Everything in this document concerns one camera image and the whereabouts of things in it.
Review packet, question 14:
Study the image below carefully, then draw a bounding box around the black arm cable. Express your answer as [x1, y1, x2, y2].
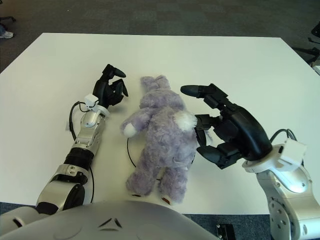
[69, 100, 87, 141]
[269, 128, 297, 141]

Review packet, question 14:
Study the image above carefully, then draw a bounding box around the silver robot torso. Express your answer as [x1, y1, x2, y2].
[0, 201, 221, 240]

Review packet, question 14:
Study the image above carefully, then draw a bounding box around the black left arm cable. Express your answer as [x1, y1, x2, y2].
[69, 100, 87, 141]

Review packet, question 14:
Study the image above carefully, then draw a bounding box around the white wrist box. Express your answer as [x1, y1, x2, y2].
[84, 94, 99, 107]
[283, 139, 308, 166]

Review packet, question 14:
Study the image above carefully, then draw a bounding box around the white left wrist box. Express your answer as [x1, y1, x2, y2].
[84, 94, 99, 107]

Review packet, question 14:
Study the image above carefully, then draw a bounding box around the black metal bracket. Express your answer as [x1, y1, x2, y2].
[216, 223, 236, 240]

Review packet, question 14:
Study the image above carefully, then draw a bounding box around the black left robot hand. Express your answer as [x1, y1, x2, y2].
[92, 63, 130, 110]

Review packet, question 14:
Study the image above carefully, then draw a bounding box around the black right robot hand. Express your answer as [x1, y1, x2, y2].
[180, 83, 273, 170]

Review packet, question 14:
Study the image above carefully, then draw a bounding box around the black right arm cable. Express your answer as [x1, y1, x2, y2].
[269, 128, 297, 141]

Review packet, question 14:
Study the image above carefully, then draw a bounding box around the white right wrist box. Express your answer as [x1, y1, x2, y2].
[283, 139, 308, 166]

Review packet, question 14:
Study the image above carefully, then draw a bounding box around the white plate black rim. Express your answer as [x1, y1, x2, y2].
[126, 136, 196, 181]

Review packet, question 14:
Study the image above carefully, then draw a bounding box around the black star chair foot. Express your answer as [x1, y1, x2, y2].
[293, 37, 320, 67]

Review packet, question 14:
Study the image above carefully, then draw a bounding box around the purple plush bear doll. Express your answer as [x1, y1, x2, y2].
[120, 74, 198, 206]

